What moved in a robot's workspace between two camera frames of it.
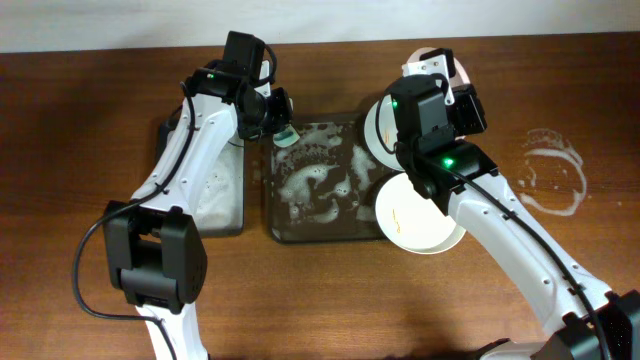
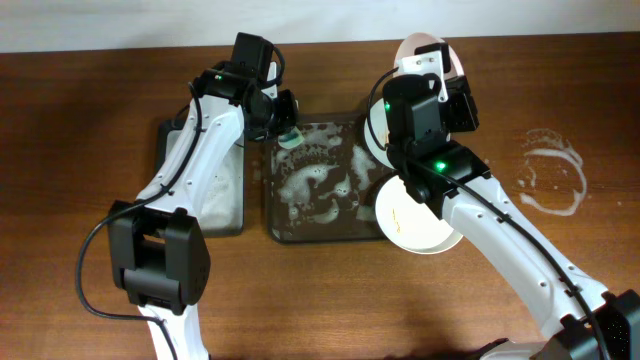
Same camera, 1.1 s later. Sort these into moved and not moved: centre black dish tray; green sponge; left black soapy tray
Moved: green sponge
Not moved: left black soapy tray; centre black dish tray
